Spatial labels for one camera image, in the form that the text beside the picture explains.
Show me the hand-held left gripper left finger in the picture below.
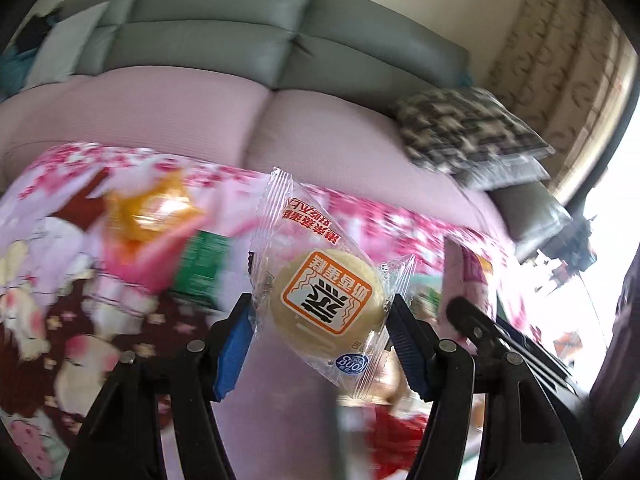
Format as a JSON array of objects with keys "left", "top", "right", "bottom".
[{"left": 60, "top": 293, "right": 256, "bottom": 480}]

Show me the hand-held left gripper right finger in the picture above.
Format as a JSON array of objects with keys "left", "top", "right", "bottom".
[{"left": 386, "top": 293, "right": 583, "bottom": 480}]

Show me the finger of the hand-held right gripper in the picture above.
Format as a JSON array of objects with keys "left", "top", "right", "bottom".
[{"left": 445, "top": 297, "right": 583, "bottom": 401}]

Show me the red snack packet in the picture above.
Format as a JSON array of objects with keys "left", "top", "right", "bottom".
[{"left": 367, "top": 405, "right": 431, "bottom": 468}]

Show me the clear round cake packet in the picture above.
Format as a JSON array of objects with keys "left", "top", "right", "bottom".
[{"left": 247, "top": 167, "right": 417, "bottom": 408}]

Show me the printed blanket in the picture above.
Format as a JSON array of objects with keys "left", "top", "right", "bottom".
[{"left": 0, "top": 142, "right": 543, "bottom": 480}]

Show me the pink orange snack packet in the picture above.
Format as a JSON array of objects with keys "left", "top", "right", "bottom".
[{"left": 442, "top": 237, "right": 498, "bottom": 318}]

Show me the green snack packet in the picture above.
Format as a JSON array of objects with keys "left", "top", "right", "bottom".
[{"left": 172, "top": 230, "right": 236, "bottom": 311}]

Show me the dark maroon cloth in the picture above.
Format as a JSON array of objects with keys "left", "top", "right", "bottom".
[{"left": 607, "top": 245, "right": 640, "bottom": 386}]

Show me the dark blurred furniture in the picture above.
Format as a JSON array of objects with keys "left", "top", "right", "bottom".
[{"left": 535, "top": 214, "right": 598, "bottom": 273}]

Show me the orange yellow snack packet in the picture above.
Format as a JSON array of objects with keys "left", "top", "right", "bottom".
[{"left": 104, "top": 170, "right": 207, "bottom": 248}]

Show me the grey striped pillow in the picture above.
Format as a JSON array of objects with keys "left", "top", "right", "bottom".
[{"left": 457, "top": 155, "right": 551, "bottom": 191}]

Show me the black white checkered pillow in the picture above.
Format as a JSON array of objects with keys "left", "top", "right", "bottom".
[{"left": 390, "top": 86, "right": 556, "bottom": 173}]

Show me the pink sofa cover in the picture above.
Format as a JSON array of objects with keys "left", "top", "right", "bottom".
[{"left": 0, "top": 62, "right": 516, "bottom": 261}]

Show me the beige patterned curtain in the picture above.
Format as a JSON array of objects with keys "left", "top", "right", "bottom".
[{"left": 482, "top": 0, "right": 628, "bottom": 196}]

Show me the grey sofa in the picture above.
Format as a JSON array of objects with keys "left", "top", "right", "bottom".
[{"left": 0, "top": 0, "right": 573, "bottom": 261}]

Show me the light grey pillow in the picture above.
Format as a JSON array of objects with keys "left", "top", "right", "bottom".
[{"left": 22, "top": 1, "right": 111, "bottom": 88}]

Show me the teal cloth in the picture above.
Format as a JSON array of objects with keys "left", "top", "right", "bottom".
[{"left": 0, "top": 50, "right": 36, "bottom": 101}]

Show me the black cloth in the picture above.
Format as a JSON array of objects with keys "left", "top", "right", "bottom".
[{"left": 12, "top": 12, "right": 56, "bottom": 53}]

